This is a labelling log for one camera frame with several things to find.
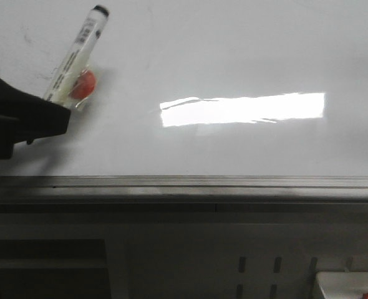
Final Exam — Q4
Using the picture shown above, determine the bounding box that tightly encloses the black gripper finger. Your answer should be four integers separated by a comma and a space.
0, 78, 71, 159

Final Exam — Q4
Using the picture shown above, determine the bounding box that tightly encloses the white whiteboard marker pen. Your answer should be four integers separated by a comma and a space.
44, 5, 109, 106

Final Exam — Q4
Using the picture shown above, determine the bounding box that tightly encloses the orange magnet taped to marker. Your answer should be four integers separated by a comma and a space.
69, 68, 98, 110

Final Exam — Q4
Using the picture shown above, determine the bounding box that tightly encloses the white box with red button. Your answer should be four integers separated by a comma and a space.
312, 272, 368, 298

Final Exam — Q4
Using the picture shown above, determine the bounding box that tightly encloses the white whiteboard with aluminium frame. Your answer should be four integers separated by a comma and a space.
0, 1, 368, 202

